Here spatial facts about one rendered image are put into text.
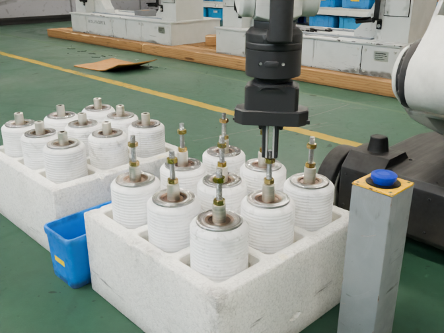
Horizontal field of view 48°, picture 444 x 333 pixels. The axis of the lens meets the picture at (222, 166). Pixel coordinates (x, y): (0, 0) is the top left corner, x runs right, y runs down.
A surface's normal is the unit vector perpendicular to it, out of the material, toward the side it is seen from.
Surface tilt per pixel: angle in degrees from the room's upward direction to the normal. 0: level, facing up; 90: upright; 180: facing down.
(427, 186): 46
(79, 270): 92
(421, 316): 0
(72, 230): 88
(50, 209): 90
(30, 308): 0
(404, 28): 90
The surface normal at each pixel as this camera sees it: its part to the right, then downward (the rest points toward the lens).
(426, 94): -0.68, 0.54
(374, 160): -0.50, -0.48
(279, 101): -0.15, 0.36
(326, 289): 0.69, 0.26
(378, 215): -0.73, 0.25
